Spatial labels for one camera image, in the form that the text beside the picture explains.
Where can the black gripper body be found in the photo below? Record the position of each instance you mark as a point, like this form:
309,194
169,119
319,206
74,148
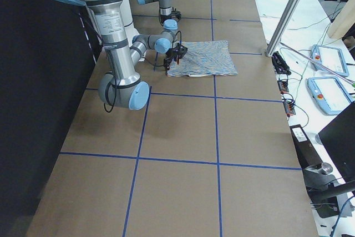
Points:
176,14
171,55

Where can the striped polo shirt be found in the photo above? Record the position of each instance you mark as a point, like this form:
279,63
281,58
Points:
202,59

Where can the black clamp tool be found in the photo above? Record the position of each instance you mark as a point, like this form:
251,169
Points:
279,64

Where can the brown paper table cover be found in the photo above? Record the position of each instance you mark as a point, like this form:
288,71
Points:
207,156

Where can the far blue teach pendant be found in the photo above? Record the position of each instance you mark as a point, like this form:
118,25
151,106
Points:
331,58

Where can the blue teach pendant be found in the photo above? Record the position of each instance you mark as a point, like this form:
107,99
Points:
331,58
329,94

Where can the near blue teach pendant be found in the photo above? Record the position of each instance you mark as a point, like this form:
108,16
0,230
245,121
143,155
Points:
329,94

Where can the black box with label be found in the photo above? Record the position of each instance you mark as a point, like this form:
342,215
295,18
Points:
306,153

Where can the black monitor stand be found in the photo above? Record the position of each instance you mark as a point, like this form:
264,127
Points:
326,193

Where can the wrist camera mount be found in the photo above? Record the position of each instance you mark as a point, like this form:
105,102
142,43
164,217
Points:
180,51

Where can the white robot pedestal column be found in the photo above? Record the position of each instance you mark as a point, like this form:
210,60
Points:
128,19

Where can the aluminium frame post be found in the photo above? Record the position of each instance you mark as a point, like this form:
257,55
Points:
284,20

